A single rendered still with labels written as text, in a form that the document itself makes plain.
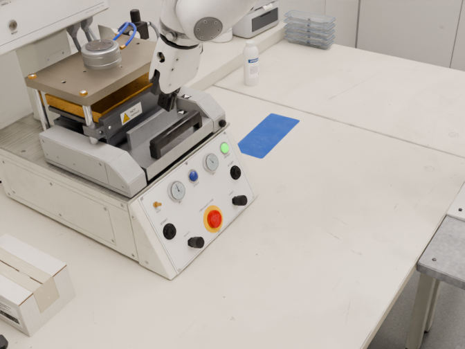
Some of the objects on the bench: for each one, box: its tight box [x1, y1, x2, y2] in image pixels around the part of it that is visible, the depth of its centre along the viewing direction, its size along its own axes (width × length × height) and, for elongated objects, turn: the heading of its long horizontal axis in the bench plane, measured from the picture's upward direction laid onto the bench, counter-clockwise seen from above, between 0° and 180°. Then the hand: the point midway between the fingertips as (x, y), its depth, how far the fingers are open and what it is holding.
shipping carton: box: [0, 233, 76, 337], centre depth 111 cm, size 19×13×9 cm
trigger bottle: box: [212, 27, 233, 43], centre depth 200 cm, size 9×8×25 cm
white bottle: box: [243, 40, 259, 86], centre depth 182 cm, size 5×5×14 cm
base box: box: [0, 127, 259, 280], centre depth 135 cm, size 54×38×17 cm
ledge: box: [183, 21, 287, 91], centre depth 198 cm, size 30×84×4 cm, turn 148°
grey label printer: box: [232, 0, 280, 38], centre depth 211 cm, size 25×20×17 cm
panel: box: [137, 129, 256, 275], centre depth 122 cm, size 2×30×19 cm, turn 149°
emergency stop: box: [207, 210, 222, 228], centre depth 125 cm, size 2×4×4 cm, turn 149°
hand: (167, 99), depth 112 cm, fingers closed
